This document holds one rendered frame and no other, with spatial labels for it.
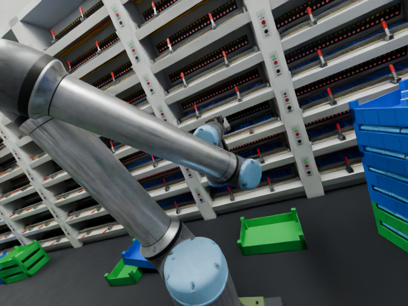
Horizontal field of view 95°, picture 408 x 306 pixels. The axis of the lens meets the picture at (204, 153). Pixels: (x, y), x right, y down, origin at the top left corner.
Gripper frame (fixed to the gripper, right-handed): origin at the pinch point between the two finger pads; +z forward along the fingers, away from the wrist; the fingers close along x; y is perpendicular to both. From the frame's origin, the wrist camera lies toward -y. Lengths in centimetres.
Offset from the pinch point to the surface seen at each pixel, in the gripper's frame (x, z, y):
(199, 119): 14.2, 15.5, 8.8
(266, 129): -20.4, 17.3, -10.3
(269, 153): -17.6, 23.6, -26.6
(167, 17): 9, 14, 65
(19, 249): 229, 5, -41
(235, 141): -1.5, 16.3, -10.9
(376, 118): -51, -27, -11
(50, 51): 90, 13, 86
